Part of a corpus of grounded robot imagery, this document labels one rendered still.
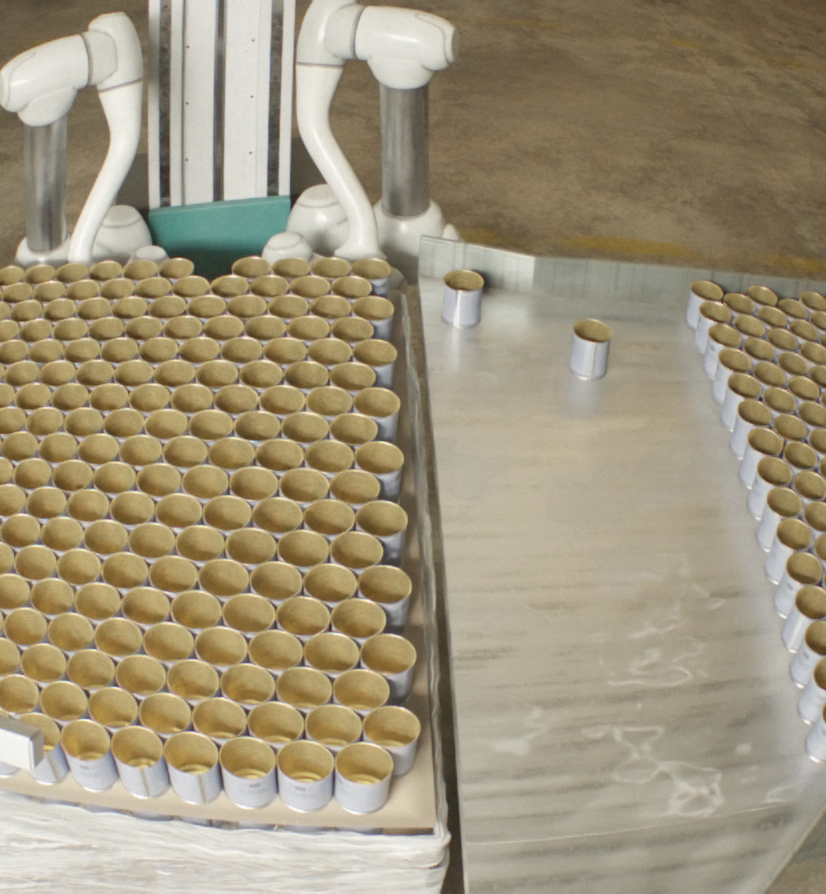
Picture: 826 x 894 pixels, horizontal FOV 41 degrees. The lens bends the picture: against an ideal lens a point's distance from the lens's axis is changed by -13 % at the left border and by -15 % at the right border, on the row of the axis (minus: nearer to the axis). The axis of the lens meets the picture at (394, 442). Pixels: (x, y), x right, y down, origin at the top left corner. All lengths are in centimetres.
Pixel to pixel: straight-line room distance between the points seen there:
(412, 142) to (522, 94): 332
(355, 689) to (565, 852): 37
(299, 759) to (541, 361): 93
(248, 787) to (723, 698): 66
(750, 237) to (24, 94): 336
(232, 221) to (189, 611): 141
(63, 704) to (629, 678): 76
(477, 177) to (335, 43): 261
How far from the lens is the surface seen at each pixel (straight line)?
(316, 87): 240
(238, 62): 275
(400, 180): 256
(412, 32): 232
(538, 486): 189
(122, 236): 271
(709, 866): 150
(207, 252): 291
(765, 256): 482
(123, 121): 241
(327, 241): 271
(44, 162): 248
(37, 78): 233
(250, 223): 287
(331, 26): 237
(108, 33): 239
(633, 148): 542
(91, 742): 151
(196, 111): 280
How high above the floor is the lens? 235
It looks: 41 degrees down
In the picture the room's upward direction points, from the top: 3 degrees clockwise
